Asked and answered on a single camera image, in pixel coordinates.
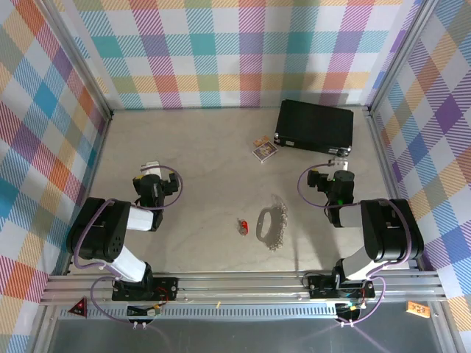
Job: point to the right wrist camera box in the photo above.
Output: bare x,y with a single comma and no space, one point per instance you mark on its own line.
338,162

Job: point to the yellow green power connector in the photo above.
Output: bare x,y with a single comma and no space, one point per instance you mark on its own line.
152,312
351,307

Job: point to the silver keyring with many rings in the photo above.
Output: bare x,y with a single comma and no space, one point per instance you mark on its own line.
259,224

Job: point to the small red charm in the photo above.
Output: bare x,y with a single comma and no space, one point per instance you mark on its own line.
243,226

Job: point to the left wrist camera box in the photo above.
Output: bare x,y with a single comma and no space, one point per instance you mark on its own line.
150,168

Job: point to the aluminium frame post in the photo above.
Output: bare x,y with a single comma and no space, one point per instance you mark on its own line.
400,55
79,55

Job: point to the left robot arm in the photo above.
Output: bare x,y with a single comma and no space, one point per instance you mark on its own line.
99,235

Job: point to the aluminium side rail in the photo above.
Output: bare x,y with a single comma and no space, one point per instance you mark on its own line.
92,184
393,184

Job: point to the orange label tag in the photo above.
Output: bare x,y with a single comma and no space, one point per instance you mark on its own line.
418,308

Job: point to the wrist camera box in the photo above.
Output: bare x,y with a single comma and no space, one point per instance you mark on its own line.
150,168
338,162

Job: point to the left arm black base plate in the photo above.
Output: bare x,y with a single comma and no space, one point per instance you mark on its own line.
165,288

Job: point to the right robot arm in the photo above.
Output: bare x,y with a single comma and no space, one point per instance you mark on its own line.
386,228

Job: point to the black hard case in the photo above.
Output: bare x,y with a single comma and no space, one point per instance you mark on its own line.
312,125

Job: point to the small orange card box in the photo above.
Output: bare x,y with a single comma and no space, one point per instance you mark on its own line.
261,140

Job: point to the purple card box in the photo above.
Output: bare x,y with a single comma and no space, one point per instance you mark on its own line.
265,151

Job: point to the red triangle sticker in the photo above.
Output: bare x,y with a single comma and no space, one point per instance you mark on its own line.
78,308

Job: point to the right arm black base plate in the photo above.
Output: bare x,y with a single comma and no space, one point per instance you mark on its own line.
320,285

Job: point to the grey metal panel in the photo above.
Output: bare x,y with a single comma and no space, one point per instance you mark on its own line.
239,336

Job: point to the aluminium mounting rail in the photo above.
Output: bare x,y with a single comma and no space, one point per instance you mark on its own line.
239,287

